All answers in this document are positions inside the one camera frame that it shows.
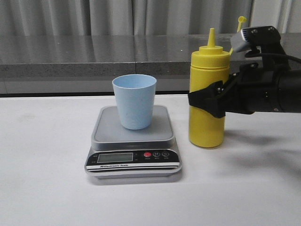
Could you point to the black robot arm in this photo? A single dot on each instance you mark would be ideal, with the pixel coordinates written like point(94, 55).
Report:
point(290, 91)

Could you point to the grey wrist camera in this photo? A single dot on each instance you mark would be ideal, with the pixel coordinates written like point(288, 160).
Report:
point(251, 37)

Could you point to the grey stone counter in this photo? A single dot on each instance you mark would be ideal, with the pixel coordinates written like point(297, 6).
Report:
point(86, 65)

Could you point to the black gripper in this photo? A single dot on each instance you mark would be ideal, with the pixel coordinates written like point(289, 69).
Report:
point(255, 89)

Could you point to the silver digital kitchen scale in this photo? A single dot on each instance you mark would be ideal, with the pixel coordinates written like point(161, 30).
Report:
point(117, 152)

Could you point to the light blue plastic cup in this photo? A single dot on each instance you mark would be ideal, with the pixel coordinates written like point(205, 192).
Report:
point(134, 94)

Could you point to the grey pleated curtain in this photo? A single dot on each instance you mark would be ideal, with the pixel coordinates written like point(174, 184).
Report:
point(143, 17)

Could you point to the yellow squeeze bottle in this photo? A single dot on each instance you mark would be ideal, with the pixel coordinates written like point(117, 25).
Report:
point(209, 64)

